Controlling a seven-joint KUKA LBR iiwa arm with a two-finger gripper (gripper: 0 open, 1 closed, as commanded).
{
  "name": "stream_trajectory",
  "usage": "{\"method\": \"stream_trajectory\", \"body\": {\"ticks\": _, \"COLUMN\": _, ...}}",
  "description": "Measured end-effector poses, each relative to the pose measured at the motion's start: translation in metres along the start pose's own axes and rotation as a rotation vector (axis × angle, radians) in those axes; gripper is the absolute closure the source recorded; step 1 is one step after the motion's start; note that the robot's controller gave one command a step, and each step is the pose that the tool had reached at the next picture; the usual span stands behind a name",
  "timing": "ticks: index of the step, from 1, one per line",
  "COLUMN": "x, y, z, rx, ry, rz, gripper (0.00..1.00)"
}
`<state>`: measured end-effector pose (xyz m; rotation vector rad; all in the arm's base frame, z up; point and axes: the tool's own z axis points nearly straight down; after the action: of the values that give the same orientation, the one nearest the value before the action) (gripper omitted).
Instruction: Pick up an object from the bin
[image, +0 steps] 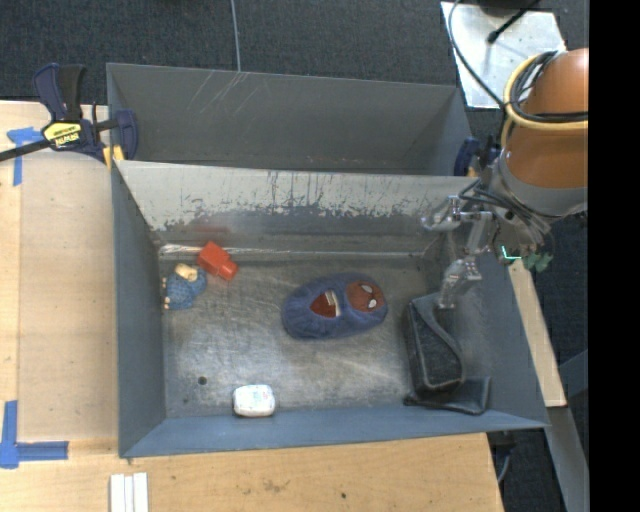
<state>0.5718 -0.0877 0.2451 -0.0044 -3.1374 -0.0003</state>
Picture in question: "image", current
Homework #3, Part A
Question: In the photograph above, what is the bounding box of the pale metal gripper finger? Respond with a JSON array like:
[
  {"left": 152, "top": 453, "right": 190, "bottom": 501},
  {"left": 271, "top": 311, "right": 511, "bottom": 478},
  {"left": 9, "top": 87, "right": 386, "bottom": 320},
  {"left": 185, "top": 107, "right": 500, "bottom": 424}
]
[
  {"left": 438, "top": 256, "right": 483, "bottom": 310},
  {"left": 421, "top": 196, "right": 472, "bottom": 232}
]

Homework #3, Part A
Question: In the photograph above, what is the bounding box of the dark grey cloth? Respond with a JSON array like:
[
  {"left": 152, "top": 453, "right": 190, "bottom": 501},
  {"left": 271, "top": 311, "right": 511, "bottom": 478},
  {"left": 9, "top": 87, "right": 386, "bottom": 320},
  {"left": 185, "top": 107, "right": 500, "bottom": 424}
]
[{"left": 403, "top": 293, "right": 493, "bottom": 417}]

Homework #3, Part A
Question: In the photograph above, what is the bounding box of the blue slipper with red face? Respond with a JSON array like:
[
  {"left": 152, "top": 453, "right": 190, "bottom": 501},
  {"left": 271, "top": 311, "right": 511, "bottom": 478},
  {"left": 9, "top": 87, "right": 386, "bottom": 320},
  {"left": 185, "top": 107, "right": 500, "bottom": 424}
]
[{"left": 280, "top": 272, "right": 390, "bottom": 341}]

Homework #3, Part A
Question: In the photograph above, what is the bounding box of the grey metal bin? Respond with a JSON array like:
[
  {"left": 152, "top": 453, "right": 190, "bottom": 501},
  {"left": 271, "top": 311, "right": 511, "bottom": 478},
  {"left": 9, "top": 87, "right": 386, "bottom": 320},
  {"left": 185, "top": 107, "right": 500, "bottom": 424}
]
[{"left": 105, "top": 62, "right": 552, "bottom": 459}]

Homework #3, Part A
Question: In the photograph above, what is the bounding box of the white packet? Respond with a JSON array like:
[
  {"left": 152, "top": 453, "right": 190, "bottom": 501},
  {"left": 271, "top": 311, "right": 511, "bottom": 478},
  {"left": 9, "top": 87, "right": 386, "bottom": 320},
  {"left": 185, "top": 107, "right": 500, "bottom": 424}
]
[{"left": 231, "top": 383, "right": 278, "bottom": 419}]

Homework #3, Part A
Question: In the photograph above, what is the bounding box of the red toy block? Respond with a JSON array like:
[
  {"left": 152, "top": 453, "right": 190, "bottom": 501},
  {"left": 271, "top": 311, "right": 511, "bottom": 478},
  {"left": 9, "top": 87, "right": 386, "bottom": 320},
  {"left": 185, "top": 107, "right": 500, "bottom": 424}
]
[{"left": 196, "top": 240, "right": 240, "bottom": 282}]

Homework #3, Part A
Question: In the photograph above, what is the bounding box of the blue toy animal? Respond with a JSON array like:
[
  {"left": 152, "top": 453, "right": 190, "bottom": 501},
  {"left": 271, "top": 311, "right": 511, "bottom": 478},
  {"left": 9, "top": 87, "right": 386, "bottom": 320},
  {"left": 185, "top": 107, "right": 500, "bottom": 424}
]
[{"left": 160, "top": 263, "right": 208, "bottom": 312}]

